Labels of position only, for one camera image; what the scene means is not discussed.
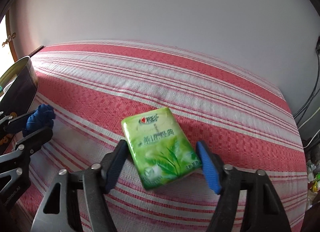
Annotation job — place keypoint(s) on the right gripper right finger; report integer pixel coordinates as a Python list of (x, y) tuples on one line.
[(263, 208)]

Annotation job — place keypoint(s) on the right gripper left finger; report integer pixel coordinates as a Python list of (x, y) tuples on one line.
[(59, 209)]

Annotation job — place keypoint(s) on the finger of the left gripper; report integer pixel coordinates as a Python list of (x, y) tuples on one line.
[(34, 141), (15, 125)]

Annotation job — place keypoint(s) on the blue cloth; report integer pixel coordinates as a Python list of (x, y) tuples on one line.
[(42, 117)]

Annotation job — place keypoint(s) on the green tissue pack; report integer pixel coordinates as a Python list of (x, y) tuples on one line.
[(159, 148)]

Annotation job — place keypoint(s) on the round metal tin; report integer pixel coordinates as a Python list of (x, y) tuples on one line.
[(19, 86)]

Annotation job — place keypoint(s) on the clutter on side table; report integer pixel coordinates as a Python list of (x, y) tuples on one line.
[(312, 164)]

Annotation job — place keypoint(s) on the dark bed headboard strip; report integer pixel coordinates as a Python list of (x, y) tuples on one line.
[(38, 49)]

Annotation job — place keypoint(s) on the red white striped bedsheet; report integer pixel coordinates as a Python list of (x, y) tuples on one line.
[(93, 85)]

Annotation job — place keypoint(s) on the wooden window frame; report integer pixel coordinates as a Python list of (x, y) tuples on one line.
[(10, 37)]

